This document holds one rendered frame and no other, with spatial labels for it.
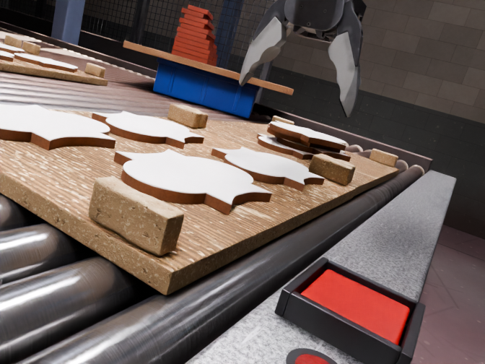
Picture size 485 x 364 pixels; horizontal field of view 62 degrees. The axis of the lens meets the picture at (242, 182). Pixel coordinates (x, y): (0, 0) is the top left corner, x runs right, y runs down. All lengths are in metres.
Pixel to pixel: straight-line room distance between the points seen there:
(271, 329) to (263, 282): 0.06
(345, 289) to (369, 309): 0.02
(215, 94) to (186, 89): 0.09
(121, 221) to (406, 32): 5.30
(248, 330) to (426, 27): 5.31
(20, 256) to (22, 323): 0.06
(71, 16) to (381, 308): 2.31
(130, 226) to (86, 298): 0.04
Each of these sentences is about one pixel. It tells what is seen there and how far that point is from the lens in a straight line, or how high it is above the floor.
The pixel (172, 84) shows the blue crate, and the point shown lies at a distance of 1.25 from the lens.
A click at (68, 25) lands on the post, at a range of 2.45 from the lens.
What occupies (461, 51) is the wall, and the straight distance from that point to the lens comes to 5.42.
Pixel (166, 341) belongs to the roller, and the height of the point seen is 0.91.
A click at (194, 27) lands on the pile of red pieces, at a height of 1.14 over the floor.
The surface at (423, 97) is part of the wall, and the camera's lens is 5.36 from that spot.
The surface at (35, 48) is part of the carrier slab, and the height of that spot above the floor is 0.95.
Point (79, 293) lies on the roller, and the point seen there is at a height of 0.92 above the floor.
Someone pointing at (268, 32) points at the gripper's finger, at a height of 1.10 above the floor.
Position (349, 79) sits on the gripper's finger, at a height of 1.07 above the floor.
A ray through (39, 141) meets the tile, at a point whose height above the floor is 0.94.
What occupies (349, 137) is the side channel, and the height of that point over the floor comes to 0.94.
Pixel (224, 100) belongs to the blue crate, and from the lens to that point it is 1.23.
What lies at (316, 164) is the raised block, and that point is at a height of 0.95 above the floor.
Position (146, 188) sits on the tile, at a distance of 0.32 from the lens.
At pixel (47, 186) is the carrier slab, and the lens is 0.31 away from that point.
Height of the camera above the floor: 1.04
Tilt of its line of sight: 14 degrees down
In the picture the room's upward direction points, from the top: 16 degrees clockwise
